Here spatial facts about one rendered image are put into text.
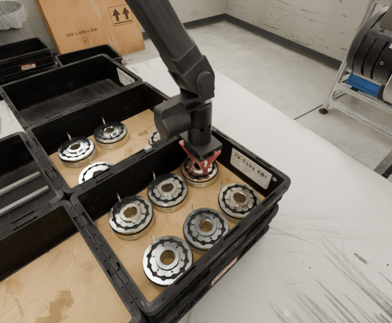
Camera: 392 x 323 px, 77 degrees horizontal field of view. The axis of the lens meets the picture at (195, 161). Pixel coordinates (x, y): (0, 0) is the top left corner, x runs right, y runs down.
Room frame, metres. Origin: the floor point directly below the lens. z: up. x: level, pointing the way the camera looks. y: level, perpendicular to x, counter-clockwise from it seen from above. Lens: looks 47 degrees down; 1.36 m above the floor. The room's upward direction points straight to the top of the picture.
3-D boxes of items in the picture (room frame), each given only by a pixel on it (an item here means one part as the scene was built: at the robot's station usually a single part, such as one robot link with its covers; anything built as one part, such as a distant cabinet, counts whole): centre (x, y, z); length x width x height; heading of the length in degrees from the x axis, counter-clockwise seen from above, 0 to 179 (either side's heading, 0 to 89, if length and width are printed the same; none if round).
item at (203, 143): (0.45, -0.01, 0.98); 0.10 x 0.07 x 0.07; 35
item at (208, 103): (0.44, 0.00, 1.04); 0.07 x 0.06 x 0.07; 125
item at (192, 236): (0.27, -0.02, 0.86); 0.10 x 0.10 x 0.01
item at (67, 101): (0.77, 0.43, 0.87); 0.40 x 0.30 x 0.11; 132
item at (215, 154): (0.44, -0.02, 0.91); 0.07 x 0.07 x 0.09; 35
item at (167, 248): (0.19, 0.06, 0.86); 0.05 x 0.05 x 0.01
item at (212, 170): (0.45, -0.01, 0.86); 0.10 x 0.10 x 0.01
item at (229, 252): (0.32, 0.03, 0.87); 0.40 x 0.30 x 0.11; 132
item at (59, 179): (0.54, 0.23, 0.92); 0.40 x 0.30 x 0.02; 132
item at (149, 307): (0.32, 0.03, 0.92); 0.40 x 0.30 x 0.02; 132
